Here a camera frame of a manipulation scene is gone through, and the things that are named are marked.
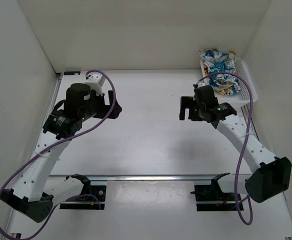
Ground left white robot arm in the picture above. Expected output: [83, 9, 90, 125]
[0, 83, 122, 223]

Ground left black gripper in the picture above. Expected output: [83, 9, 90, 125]
[78, 89, 122, 122]

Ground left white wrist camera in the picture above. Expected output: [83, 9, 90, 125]
[85, 73, 106, 96]

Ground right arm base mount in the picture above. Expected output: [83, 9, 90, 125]
[190, 185, 237, 212]

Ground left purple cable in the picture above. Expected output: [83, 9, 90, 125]
[0, 69, 117, 239]

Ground patterned white shorts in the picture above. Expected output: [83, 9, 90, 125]
[199, 48, 242, 96]

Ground white plastic basket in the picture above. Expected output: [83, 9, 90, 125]
[199, 56, 259, 109]

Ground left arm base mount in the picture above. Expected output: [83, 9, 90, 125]
[59, 181, 107, 211]

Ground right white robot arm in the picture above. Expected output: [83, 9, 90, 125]
[179, 85, 292, 203]

